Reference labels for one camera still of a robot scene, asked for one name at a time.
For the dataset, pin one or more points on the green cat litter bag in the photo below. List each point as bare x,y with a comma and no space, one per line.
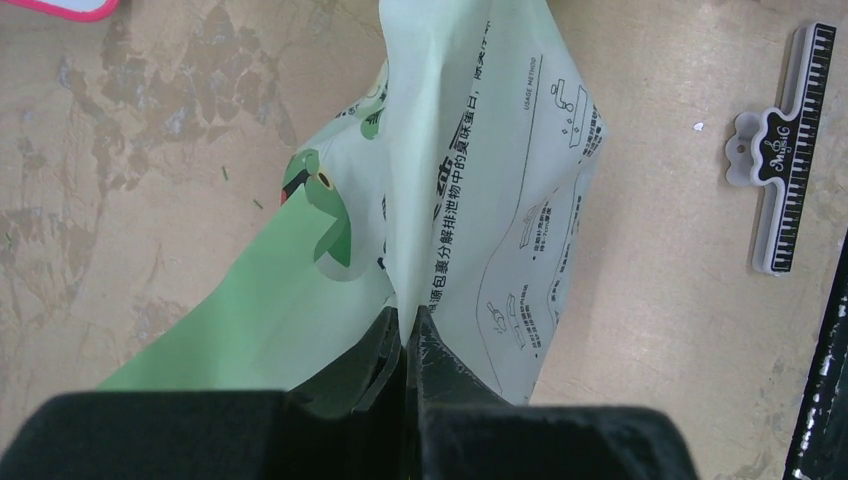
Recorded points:
454,187

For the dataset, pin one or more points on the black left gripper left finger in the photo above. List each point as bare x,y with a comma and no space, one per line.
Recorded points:
339,424

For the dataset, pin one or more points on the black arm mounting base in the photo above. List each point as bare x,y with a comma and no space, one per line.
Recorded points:
818,449

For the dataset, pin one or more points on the pink framed whiteboard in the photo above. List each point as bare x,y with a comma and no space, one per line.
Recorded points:
83,11

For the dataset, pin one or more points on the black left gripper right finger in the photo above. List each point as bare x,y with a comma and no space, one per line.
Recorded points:
459,428

